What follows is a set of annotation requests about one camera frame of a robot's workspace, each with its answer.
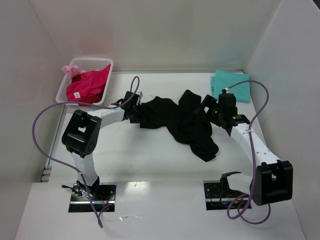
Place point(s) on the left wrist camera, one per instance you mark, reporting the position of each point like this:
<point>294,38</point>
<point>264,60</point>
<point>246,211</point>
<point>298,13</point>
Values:
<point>140,94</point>

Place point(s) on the magenta t shirt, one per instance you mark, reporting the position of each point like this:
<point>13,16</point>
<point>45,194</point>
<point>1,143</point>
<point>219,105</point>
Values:
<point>89,86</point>

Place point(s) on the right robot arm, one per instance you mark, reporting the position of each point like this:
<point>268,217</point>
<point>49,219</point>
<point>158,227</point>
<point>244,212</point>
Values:
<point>272,179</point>

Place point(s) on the folded teal t shirt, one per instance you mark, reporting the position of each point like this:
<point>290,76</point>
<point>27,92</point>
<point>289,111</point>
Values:
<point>224,79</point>

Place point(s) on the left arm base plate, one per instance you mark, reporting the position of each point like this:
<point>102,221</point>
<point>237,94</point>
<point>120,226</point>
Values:
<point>104,201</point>

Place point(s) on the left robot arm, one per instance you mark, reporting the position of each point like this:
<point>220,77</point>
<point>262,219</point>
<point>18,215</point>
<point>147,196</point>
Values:
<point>82,132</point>

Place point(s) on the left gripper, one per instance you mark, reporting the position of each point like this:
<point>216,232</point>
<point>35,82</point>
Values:
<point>136,113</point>

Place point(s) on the white plastic basket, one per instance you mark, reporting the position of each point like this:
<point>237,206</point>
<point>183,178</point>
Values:
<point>87,64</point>

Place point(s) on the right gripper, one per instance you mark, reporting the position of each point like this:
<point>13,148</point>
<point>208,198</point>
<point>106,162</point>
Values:
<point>207,106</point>

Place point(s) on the black t shirt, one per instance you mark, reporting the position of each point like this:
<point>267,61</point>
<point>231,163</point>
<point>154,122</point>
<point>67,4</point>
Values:
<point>184,125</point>

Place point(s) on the pink cloth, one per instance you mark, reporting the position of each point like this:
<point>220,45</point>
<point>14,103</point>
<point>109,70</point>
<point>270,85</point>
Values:
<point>71,71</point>

